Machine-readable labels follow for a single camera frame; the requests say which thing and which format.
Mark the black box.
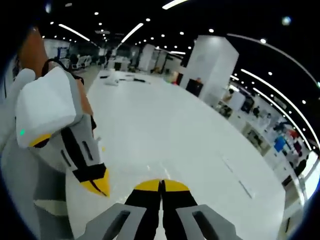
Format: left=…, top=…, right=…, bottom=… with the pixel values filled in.
left=185, top=78, right=204, bottom=98

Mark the black cable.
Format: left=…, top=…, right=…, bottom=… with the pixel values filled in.
left=40, top=57, right=85, bottom=85

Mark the person's left hand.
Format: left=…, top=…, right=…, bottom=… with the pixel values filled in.
left=74, top=78, right=94, bottom=117

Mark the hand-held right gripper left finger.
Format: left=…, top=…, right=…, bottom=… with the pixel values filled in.
left=77, top=178, right=162, bottom=240

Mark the white square pillar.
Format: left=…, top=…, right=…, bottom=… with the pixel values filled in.
left=179, top=34, right=240, bottom=109

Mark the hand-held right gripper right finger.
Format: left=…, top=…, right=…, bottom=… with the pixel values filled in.
left=161, top=179, right=244, bottom=240

